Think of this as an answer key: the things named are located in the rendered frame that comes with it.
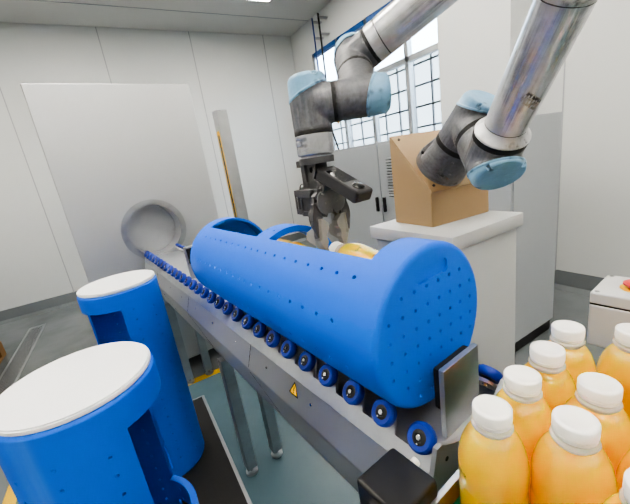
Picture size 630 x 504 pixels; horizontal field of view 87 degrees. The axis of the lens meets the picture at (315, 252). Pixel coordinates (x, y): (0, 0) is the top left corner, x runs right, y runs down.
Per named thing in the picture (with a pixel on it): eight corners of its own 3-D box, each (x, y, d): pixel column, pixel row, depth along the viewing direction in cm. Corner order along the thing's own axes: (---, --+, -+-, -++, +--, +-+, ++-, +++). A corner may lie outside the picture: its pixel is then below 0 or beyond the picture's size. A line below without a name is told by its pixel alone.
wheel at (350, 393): (357, 374, 64) (350, 373, 63) (370, 393, 61) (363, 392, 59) (343, 391, 65) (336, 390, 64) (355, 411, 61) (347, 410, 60)
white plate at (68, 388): (-11, 461, 48) (-8, 467, 49) (171, 362, 68) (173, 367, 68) (-23, 393, 67) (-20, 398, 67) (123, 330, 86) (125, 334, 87)
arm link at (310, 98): (328, 65, 60) (281, 73, 61) (336, 129, 63) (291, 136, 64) (328, 75, 68) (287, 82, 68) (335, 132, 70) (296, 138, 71)
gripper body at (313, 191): (323, 210, 78) (316, 157, 74) (348, 211, 71) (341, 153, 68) (296, 217, 73) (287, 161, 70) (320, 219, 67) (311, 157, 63)
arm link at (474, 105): (470, 130, 97) (502, 85, 85) (486, 162, 89) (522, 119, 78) (433, 123, 94) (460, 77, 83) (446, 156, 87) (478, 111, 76)
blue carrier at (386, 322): (268, 279, 137) (255, 210, 129) (479, 363, 67) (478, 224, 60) (199, 303, 121) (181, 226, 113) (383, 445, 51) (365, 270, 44)
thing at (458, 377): (466, 400, 61) (464, 339, 58) (479, 406, 59) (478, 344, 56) (433, 431, 55) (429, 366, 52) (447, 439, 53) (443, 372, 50)
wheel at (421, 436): (417, 415, 53) (410, 414, 52) (442, 431, 49) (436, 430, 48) (407, 444, 52) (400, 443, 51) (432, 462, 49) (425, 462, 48)
